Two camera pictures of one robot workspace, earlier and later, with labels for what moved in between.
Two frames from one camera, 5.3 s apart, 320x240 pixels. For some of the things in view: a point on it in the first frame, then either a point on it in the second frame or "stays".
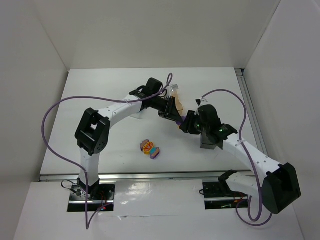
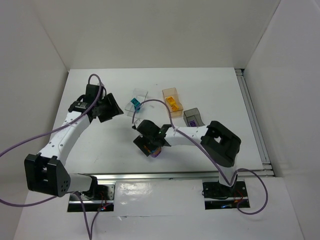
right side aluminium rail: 251,111 stays
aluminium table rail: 139,177 stays
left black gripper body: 170,107 → 109,107
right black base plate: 216,197 stays
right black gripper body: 188,122 → 146,145
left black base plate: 99,196 stays
